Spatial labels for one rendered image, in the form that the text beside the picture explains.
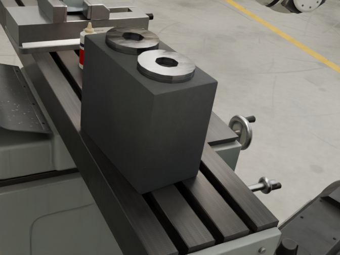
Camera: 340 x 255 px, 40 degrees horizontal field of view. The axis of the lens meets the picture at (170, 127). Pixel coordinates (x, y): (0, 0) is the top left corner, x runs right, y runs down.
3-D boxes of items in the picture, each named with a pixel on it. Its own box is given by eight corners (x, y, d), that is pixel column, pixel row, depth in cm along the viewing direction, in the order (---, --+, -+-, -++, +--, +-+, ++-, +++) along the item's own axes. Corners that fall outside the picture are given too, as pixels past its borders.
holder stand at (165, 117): (133, 113, 96) (144, 20, 85) (198, 175, 82) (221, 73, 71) (79, 126, 89) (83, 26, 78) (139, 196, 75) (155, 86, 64)
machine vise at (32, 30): (126, 22, 138) (129, -15, 132) (150, 43, 127) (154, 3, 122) (4, 30, 121) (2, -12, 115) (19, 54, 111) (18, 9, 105)
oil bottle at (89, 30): (92, 62, 113) (95, 18, 107) (98, 70, 110) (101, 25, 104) (76, 64, 111) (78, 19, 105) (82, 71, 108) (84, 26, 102)
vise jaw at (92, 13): (91, 2, 127) (92, -12, 125) (109, 19, 119) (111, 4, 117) (70, 3, 125) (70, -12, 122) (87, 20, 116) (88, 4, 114)
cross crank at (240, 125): (237, 135, 162) (244, 106, 156) (256, 155, 154) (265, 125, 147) (197, 142, 155) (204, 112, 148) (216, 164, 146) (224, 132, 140)
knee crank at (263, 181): (273, 182, 158) (278, 168, 154) (284, 194, 153) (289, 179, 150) (219, 196, 148) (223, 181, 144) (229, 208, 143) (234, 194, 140)
